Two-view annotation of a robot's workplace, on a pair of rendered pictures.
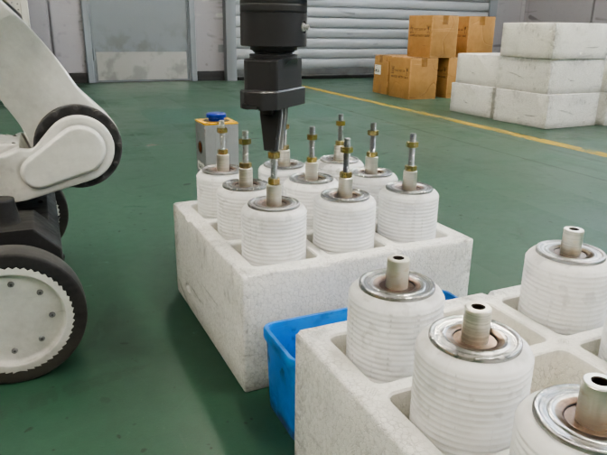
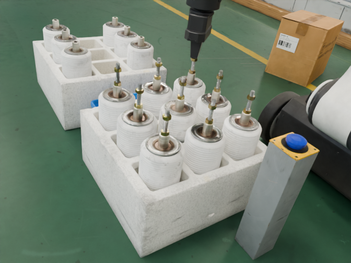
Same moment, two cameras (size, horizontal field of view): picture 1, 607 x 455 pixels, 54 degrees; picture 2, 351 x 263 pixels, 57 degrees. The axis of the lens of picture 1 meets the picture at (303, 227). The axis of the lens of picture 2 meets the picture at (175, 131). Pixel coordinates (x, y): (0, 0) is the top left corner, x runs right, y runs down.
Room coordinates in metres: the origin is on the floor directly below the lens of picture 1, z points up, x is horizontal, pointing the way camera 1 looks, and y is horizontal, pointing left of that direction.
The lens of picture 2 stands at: (1.69, -0.16, 0.66)
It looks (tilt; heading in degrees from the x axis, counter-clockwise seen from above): 34 degrees down; 168
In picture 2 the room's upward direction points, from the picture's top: 8 degrees clockwise
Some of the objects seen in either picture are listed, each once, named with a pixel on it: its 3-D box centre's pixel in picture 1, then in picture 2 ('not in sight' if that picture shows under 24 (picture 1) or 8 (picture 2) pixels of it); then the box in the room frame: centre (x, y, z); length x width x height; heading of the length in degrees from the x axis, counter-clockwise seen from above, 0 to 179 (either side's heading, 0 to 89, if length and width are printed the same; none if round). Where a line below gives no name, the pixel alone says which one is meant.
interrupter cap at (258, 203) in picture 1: (274, 204); (190, 82); (0.83, 0.04, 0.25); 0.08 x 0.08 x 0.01
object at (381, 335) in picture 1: (391, 365); (139, 68); (0.55, -0.09, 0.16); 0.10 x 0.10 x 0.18
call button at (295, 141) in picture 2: (216, 117); (295, 142); (1.22, 0.18, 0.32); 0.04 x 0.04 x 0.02
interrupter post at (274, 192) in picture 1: (274, 195); (190, 78); (0.83, 0.04, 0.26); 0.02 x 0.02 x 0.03
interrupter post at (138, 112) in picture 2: (371, 165); (138, 112); (1.04, -0.12, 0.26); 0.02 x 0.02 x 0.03
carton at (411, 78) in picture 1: (413, 77); not in sight; (4.73, -0.82, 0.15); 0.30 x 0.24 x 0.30; 22
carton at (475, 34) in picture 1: (469, 36); not in sight; (4.95, -1.28, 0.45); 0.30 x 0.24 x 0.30; 21
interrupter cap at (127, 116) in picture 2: (370, 172); (137, 117); (1.04, -0.12, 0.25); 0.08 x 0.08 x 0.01
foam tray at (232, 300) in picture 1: (310, 266); (171, 157); (0.99, -0.01, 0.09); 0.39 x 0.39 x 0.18; 25
